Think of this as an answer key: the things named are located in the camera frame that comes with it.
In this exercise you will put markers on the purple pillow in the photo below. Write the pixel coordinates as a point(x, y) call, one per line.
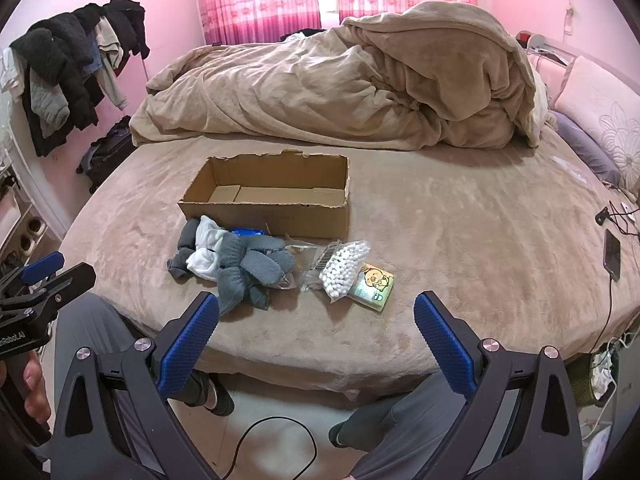
point(585, 147)

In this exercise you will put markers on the white power strip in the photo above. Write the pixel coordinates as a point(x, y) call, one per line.
point(629, 208)

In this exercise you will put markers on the person's right black shoe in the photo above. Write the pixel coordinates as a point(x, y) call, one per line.
point(340, 434)

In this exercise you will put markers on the bag of white cotton balls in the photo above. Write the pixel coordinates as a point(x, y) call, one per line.
point(345, 265)

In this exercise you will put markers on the brown cardboard box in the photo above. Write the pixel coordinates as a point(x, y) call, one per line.
point(272, 195)

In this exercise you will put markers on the person's left hand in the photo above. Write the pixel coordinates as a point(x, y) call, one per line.
point(32, 390)

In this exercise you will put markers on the black fleece jacket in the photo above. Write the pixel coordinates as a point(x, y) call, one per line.
point(47, 60)

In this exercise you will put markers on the white sock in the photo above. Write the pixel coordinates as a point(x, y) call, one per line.
point(207, 250)

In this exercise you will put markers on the pink floral pillow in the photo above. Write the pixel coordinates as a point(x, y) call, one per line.
point(602, 110)

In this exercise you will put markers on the beige duvet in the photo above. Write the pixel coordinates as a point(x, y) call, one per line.
point(350, 80)

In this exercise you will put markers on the person's right leg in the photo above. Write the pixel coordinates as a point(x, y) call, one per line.
point(400, 430)

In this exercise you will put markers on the grey hanging garment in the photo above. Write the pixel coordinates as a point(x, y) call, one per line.
point(47, 102)

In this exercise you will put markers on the beige hanging garment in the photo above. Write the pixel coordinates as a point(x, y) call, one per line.
point(110, 60)

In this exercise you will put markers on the white hanging garment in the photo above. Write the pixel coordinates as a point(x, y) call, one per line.
point(9, 72)

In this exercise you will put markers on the clear plastic bag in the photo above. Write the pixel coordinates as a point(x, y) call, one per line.
point(307, 262)

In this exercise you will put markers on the person's black shoe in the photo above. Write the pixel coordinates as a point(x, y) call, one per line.
point(340, 434)
point(215, 395)

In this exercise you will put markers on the shoe rack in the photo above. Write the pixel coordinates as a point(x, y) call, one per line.
point(17, 220)

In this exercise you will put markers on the pink headboard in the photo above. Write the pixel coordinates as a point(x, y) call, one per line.
point(550, 60)

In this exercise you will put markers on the beige bed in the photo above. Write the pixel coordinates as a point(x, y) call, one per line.
point(450, 240)

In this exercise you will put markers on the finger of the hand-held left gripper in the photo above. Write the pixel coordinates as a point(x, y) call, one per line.
point(70, 280)
point(42, 266)

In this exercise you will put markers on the green cartoon tissue pack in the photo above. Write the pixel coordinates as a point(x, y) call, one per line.
point(374, 286)

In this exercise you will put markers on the person's left black shoe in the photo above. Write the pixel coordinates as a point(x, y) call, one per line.
point(215, 395)

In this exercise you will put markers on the dark grey sock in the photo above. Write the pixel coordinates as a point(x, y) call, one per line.
point(180, 257)

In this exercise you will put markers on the blue packet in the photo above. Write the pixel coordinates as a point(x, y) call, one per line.
point(247, 232)

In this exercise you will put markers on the black smartphone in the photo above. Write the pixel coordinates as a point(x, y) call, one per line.
point(612, 255)

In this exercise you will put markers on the person's leg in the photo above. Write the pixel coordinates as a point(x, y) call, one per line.
point(400, 430)
point(95, 330)

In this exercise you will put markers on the black coat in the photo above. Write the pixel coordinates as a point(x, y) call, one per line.
point(125, 22)

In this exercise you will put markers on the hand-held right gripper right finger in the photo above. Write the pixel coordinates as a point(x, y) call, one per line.
point(442, 345)

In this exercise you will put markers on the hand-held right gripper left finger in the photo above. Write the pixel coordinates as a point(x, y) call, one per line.
point(187, 345)

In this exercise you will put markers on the person's left leg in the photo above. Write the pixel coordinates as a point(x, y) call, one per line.
point(95, 330)

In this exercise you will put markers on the black backpack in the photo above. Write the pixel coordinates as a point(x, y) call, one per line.
point(105, 155)

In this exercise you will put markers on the grey fluffy sock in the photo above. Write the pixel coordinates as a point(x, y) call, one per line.
point(240, 287)
point(250, 250)

